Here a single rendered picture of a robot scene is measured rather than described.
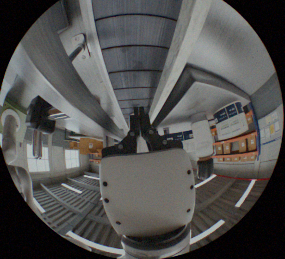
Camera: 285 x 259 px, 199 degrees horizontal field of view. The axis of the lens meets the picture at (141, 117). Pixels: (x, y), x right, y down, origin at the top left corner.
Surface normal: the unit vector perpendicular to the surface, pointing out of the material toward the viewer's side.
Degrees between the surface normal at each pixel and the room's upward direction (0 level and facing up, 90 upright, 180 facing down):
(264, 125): 90
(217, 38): 0
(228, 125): 90
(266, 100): 90
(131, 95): 0
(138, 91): 0
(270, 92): 90
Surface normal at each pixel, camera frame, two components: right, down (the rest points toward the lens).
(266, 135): -0.99, 0.12
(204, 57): 0.09, 0.94
